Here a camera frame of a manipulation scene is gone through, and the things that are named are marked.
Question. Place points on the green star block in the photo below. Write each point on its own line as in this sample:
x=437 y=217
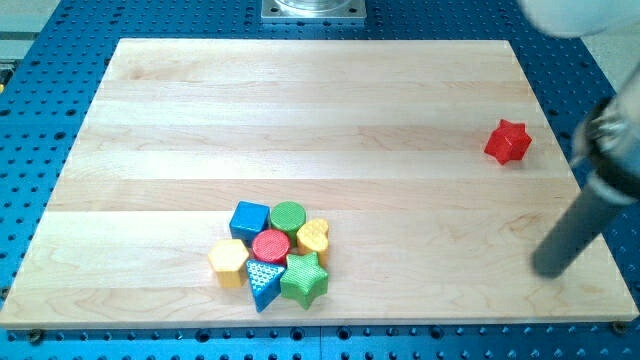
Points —
x=304 y=279

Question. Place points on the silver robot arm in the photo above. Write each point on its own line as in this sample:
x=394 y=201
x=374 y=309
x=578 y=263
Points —
x=611 y=138

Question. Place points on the red star block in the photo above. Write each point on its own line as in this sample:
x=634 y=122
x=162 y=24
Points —
x=508 y=142

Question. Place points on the green cylinder block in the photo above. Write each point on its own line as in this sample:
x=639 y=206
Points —
x=288 y=217

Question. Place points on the yellow heart block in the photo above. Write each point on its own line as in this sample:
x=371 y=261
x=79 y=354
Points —
x=313 y=236

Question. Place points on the blue cube block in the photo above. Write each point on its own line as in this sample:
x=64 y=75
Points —
x=248 y=220

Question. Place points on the red cylinder block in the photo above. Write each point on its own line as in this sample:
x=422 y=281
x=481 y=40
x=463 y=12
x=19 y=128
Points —
x=271 y=246

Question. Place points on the light wooden board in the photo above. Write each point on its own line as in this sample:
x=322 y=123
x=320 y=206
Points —
x=383 y=139

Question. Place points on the blue triangle block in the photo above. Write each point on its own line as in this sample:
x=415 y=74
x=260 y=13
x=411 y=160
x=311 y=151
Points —
x=264 y=281

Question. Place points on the yellow hexagon block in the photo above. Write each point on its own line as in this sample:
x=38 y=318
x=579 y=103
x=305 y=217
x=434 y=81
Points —
x=228 y=261

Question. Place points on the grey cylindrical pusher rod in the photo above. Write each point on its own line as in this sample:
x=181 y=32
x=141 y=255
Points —
x=597 y=205

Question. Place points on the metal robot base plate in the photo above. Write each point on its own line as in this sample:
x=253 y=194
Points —
x=282 y=10

